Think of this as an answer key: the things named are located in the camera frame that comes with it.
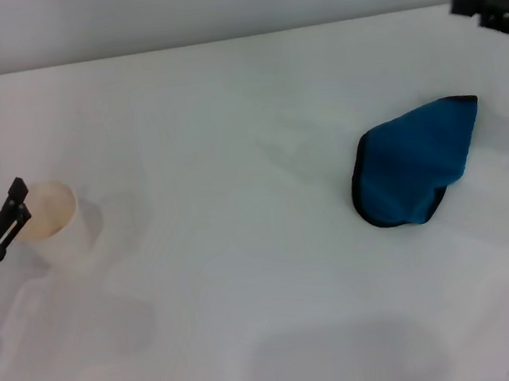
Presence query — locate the white paper cup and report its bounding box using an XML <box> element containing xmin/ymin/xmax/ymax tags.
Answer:
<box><xmin>12</xmin><ymin>176</ymin><xmax>95</xmax><ymax>277</ymax></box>

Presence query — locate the blue rag with black trim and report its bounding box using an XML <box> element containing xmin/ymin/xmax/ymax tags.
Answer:
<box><xmin>341</xmin><ymin>92</ymin><xmax>493</xmax><ymax>233</ymax></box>

